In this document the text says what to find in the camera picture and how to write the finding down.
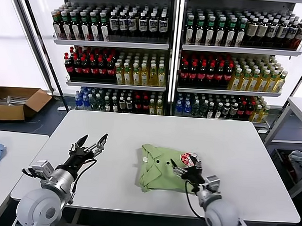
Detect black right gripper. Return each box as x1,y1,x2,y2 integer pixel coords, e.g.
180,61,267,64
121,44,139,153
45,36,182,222
169,156,207,185

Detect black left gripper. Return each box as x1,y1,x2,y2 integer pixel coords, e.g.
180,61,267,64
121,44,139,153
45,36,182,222
58,130,108,178

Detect green polo shirt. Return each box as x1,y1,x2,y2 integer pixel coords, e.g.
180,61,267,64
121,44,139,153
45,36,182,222
136,142,205,196

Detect green tinted water bottle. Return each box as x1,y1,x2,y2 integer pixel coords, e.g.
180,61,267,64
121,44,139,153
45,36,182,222
89,94,98,110
191,99,201,118
199,100,209,118
97,94,106,111

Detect red cap cola bottle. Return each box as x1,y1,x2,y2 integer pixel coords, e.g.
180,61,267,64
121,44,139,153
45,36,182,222
63,52,75,79
206,60,217,87
197,60,208,86
89,54,100,81
188,59,200,86
80,54,92,80
72,53,83,80
98,55,109,81
245,102,255,121
237,102,247,120
214,61,226,87
179,59,191,85
141,96,150,115
134,96,143,114
223,61,235,88
106,55,117,82

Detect white plain side table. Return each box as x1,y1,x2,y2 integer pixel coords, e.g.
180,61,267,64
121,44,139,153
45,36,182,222
0,129,50,226

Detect grey metal bars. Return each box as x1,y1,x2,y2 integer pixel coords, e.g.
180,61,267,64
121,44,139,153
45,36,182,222
1,94,30,105

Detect brown cardboard box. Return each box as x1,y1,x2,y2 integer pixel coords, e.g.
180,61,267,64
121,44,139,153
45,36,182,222
0,83,54,123

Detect black storage bin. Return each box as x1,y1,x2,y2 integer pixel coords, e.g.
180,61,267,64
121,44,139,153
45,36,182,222
270,148,302,194

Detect dark red item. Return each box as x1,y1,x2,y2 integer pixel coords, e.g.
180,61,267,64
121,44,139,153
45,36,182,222
282,156,296,178

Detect white bottle shelf unit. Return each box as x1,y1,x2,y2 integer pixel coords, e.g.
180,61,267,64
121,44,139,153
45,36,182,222
174,0,302,131
33,0,178,117

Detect grey crumpled cloth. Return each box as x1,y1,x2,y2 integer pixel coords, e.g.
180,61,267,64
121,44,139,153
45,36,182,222
286,150,302,187

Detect green cap dark tea bottle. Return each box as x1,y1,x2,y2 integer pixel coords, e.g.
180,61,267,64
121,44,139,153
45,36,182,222
235,17,249,47
185,15,197,44
195,15,206,45
52,9,64,40
60,11,73,40
215,16,227,46
89,11,102,42
99,11,112,42
225,17,238,47
79,11,93,41
69,11,83,41
205,16,217,46

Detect blue label dark tea bottle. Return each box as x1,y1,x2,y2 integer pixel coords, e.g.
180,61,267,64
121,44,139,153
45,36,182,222
286,20,300,49
127,12,139,38
276,20,290,49
148,13,160,39
266,19,280,48
158,13,170,39
118,12,130,37
109,11,121,37
138,12,150,38

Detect beige label dark tea bottle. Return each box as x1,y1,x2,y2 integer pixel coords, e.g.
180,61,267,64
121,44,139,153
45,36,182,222
245,18,259,47
255,18,270,48

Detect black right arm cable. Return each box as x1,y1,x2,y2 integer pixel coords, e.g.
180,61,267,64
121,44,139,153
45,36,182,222
183,180,207,219

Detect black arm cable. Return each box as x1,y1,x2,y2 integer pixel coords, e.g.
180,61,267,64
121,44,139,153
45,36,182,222
71,158,98,206
183,180,207,219

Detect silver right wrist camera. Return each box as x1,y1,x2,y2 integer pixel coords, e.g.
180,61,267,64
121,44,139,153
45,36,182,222
204,174,222,193

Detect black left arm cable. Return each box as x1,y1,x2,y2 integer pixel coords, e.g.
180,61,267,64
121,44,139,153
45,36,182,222
71,158,98,206

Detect slanted dark frame post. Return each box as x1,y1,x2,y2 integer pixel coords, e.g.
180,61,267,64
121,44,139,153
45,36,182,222
4,0,73,112

